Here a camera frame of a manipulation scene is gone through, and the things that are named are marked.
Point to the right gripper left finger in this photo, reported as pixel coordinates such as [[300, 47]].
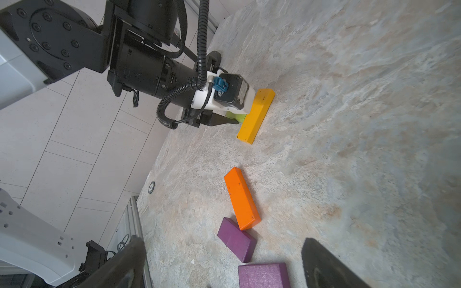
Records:
[[124, 270]]

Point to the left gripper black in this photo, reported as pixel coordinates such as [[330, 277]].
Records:
[[137, 66]]

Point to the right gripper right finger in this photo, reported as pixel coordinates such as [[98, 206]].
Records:
[[323, 270]]

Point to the lime green block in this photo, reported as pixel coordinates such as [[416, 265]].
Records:
[[237, 117]]

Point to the purple block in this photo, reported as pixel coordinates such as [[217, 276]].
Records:
[[240, 242], [264, 276]]

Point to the amber yellow long block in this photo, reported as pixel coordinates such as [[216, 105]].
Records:
[[254, 119]]

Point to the orange block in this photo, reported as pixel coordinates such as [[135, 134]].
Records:
[[246, 212]]

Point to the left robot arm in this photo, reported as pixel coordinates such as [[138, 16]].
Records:
[[43, 42]]

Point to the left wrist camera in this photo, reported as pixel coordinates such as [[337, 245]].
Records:
[[230, 93]]

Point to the aluminium rail frame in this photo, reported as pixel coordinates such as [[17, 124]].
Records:
[[134, 228]]

